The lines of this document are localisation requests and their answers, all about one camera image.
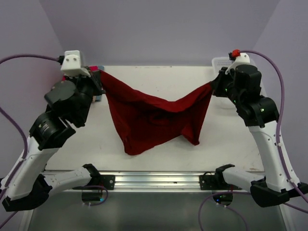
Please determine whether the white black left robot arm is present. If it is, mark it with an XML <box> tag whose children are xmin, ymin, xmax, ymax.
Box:
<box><xmin>1</xmin><ymin>70</ymin><xmax>104</xmax><ymax>212</ymax></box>

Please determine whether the folded pink t shirt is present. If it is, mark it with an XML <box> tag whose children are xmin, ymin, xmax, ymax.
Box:
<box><xmin>62</xmin><ymin>65</ymin><xmax>99</xmax><ymax>81</ymax></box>

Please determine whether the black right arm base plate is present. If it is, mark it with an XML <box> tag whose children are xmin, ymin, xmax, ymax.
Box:
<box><xmin>199</xmin><ymin>172</ymin><xmax>241</xmax><ymax>191</ymax></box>

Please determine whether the folded blue t shirt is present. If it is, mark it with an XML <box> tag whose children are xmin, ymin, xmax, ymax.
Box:
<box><xmin>95</xmin><ymin>65</ymin><xmax>104</xmax><ymax>102</ymax></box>

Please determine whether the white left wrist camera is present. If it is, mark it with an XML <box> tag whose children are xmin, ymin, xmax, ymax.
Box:
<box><xmin>61</xmin><ymin>50</ymin><xmax>90</xmax><ymax>77</ymax></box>

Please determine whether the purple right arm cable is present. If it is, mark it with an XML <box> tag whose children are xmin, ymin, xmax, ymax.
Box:
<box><xmin>197</xmin><ymin>50</ymin><xmax>308</xmax><ymax>231</ymax></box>

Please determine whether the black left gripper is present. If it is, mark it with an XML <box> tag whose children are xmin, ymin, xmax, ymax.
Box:
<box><xmin>64</xmin><ymin>65</ymin><xmax>105</xmax><ymax>124</ymax></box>

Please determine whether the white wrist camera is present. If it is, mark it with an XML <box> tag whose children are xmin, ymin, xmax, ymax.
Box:
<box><xmin>225</xmin><ymin>50</ymin><xmax>250</xmax><ymax>75</ymax></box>
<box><xmin>61</xmin><ymin>50</ymin><xmax>90</xmax><ymax>77</ymax></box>

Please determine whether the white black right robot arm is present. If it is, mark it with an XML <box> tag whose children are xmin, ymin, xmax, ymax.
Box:
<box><xmin>211</xmin><ymin>64</ymin><xmax>308</xmax><ymax>207</ymax></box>

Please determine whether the white perforated plastic basket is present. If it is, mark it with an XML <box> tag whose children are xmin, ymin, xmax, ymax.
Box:
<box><xmin>212</xmin><ymin>57</ymin><xmax>234</xmax><ymax>110</ymax></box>

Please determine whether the dark red t shirt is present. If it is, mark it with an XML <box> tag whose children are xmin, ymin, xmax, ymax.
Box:
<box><xmin>101</xmin><ymin>71</ymin><xmax>212</xmax><ymax>155</ymax></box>

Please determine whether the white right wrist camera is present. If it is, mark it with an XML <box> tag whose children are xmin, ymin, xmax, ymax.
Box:
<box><xmin>225</xmin><ymin>50</ymin><xmax>250</xmax><ymax>75</ymax></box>

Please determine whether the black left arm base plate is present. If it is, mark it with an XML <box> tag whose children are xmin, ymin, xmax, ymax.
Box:
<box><xmin>75</xmin><ymin>175</ymin><xmax>116</xmax><ymax>191</ymax></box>

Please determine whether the aluminium mounting rail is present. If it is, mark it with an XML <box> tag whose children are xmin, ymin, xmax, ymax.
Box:
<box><xmin>43</xmin><ymin>170</ymin><xmax>256</xmax><ymax>193</ymax></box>

